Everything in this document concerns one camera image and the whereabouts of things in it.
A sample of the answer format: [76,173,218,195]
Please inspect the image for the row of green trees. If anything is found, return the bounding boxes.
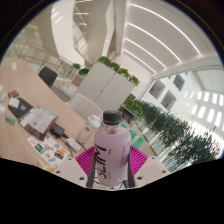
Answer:
[133,99,223,168]

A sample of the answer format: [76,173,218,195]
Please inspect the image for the small planter with plants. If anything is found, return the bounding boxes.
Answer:
[70,63,90,88]

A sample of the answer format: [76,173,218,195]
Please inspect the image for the small teal item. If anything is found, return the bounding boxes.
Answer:
[4,114,17,126]

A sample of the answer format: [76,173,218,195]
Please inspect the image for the pale purple black-capped drink bottle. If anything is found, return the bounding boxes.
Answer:
[93,109,132,188]

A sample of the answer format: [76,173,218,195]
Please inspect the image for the wooden planter with plants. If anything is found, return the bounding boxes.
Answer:
[123,98,144,123]

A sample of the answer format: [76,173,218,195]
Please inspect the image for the wooden-topped glass railing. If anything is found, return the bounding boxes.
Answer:
[6,41,78,84]

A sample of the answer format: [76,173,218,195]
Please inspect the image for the clear shaker bottle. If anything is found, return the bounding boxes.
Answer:
[75,114,102,145]

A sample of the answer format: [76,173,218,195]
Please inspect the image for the black power brick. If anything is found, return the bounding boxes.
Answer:
[49,123,66,138]

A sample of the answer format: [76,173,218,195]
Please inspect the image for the ceiling strip lights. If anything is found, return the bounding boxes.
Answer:
[121,3,203,76]

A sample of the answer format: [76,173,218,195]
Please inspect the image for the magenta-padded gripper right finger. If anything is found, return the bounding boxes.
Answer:
[128,145,171,189]

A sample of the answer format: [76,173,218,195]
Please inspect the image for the white chair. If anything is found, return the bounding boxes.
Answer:
[68,92,104,122]

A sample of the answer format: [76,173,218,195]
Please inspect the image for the colourful sticker sheet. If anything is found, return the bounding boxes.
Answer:
[27,134,70,168]

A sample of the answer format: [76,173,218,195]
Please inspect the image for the white cabinet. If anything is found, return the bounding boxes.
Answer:
[77,61,136,113]

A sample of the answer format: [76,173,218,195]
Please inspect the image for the black office chair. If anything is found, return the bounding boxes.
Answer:
[37,66,59,88]

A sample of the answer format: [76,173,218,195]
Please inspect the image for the green plants atop cabinet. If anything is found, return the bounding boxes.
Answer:
[97,55,141,87]

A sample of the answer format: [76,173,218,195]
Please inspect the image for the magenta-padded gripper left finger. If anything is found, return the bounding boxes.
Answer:
[53,145,98,189]

